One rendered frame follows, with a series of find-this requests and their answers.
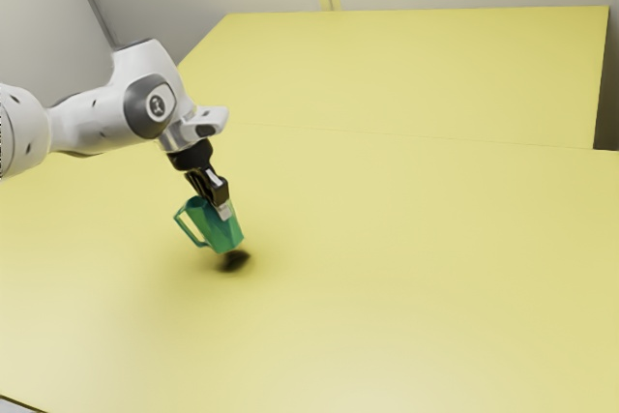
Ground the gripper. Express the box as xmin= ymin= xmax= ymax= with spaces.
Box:
xmin=166 ymin=138 xmax=235 ymax=221

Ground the teal faceted mug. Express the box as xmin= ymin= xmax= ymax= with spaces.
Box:
xmin=173 ymin=194 xmax=246 ymax=255

